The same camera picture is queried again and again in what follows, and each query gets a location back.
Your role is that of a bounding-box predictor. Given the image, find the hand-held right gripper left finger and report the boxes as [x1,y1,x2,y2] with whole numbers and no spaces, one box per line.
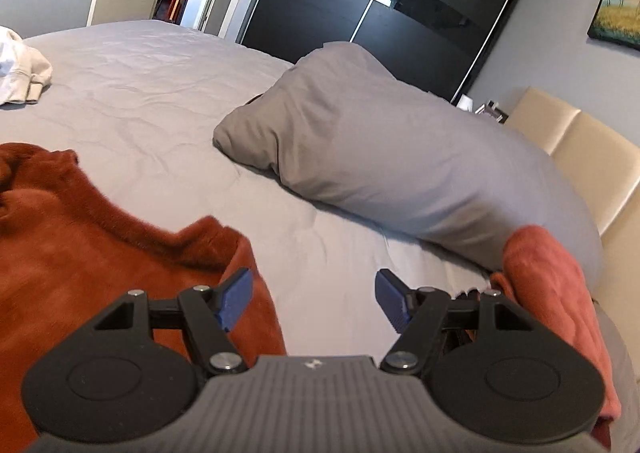
[94,267,255,376]

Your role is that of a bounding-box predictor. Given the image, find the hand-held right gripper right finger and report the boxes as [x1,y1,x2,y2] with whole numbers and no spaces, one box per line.
[374,269,532,377]

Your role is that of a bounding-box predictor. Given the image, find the rust fleece pants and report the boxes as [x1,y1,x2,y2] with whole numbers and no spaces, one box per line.
[0,143,288,453]

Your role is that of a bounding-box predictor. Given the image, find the light grey pillow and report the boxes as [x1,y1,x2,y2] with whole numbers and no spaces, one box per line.
[213,42,604,291]

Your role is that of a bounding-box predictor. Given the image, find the bed with grey sheet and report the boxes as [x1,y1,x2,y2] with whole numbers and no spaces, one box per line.
[0,19,640,453]

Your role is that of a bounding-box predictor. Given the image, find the cream padded headboard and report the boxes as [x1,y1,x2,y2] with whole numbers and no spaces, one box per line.
[504,87,640,294]

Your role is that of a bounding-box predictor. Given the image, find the orange furniture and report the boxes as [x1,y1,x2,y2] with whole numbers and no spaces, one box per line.
[169,0,194,24]

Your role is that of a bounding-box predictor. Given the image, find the black sliding wardrobe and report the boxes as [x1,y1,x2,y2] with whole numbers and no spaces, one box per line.
[240,0,536,106]

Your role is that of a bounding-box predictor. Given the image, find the white garment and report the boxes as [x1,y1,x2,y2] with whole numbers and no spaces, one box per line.
[0,25,53,106]

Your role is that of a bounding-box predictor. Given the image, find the framed landscape painting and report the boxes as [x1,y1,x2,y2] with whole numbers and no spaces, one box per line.
[587,0,640,52]

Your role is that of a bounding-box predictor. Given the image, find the small picture frame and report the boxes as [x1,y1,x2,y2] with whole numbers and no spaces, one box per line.
[475,100,508,124]

